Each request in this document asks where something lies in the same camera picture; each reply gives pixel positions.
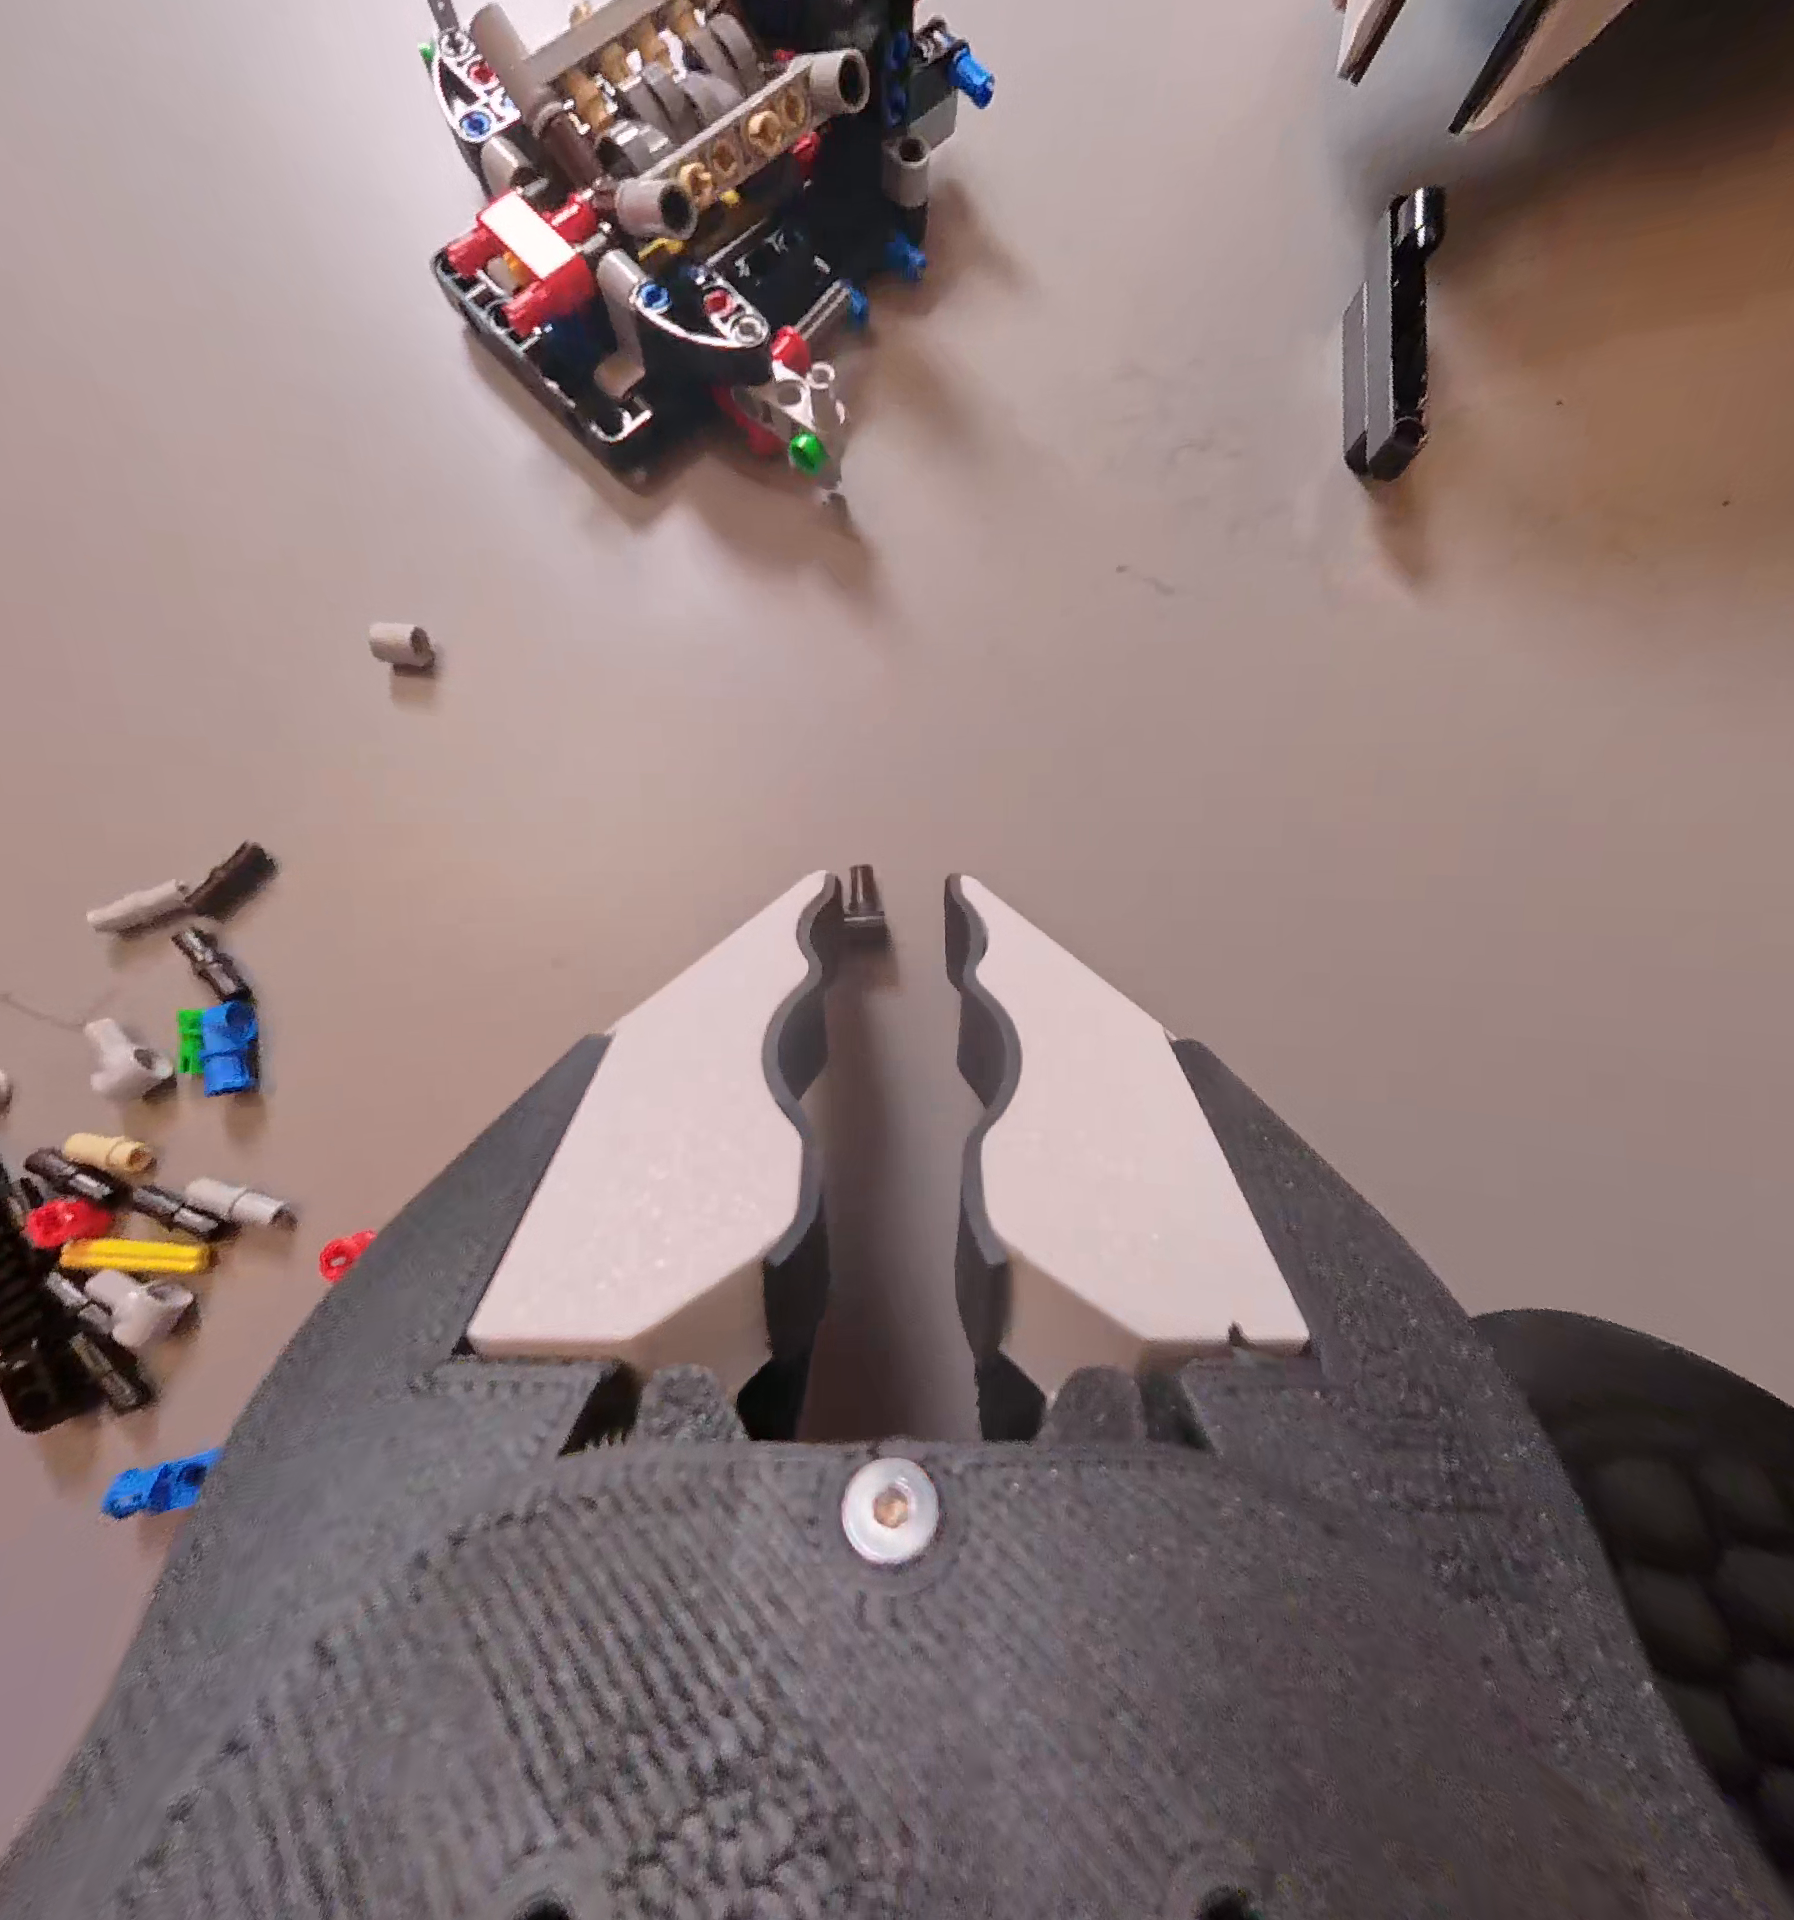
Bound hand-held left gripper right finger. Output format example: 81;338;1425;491
945;874;1313;1399

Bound lego engine assembly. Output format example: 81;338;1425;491
419;0;1002;520

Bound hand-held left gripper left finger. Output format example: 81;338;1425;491
466;870;843;1360

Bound black padded chair seat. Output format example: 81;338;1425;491
1465;1310;1794;1920

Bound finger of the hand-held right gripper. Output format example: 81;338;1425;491
1448;0;1586;138
1334;0;1418;87

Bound black lego beam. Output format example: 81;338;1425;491
1340;184;1448;485

